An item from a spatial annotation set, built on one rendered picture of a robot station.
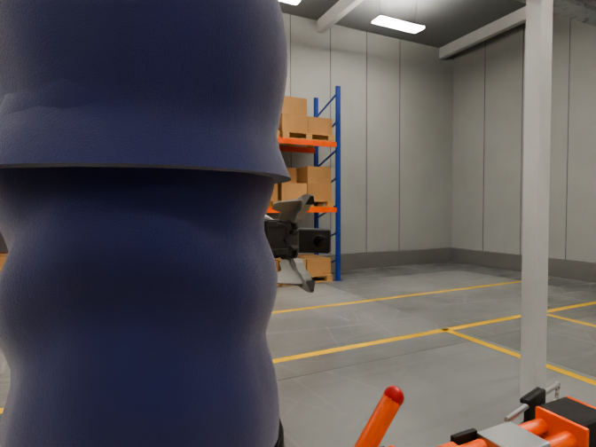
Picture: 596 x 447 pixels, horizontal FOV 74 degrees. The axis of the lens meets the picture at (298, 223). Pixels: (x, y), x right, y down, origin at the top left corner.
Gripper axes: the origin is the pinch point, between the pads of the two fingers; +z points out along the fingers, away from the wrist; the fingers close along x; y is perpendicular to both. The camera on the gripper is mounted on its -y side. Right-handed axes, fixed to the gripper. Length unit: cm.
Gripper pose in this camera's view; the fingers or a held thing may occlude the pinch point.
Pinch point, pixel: (317, 243)
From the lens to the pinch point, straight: 62.3
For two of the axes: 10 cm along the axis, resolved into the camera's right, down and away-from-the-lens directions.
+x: -0.1, -10.0, -0.4
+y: -9.1, 0.2, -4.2
